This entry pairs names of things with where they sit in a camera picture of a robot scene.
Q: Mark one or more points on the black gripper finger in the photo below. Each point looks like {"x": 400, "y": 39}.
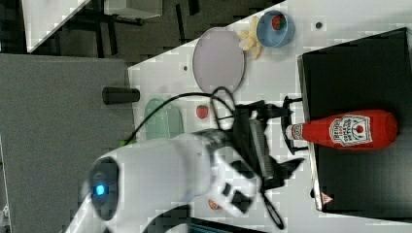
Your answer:
{"x": 284, "y": 170}
{"x": 267, "y": 110}

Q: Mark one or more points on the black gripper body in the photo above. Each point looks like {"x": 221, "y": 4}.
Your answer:
{"x": 249, "y": 137}

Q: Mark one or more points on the red plush ketchup bottle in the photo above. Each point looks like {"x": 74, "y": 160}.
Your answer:
{"x": 358, "y": 130}

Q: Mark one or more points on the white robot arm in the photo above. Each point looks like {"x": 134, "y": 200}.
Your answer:
{"x": 149, "y": 187}

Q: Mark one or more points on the black toaster oven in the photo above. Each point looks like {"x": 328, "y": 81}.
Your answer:
{"x": 372, "y": 73}

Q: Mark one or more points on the yellow banana peel toy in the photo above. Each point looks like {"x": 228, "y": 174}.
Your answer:
{"x": 249, "y": 39}

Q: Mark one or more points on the pink round plate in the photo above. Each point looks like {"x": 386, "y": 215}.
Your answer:
{"x": 218, "y": 60}

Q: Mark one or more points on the orange slice toy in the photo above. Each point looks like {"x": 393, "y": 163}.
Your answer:
{"x": 213, "y": 206}

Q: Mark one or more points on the blue bowl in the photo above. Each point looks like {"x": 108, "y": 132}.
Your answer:
{"x": 271, "y": 38}

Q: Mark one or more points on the red strawberry toy in bowl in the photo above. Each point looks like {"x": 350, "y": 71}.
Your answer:
{"x": 279, "y": 22}

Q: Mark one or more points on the black cylinder post upper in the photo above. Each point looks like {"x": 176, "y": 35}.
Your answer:
{"x": 120, "y": 95}

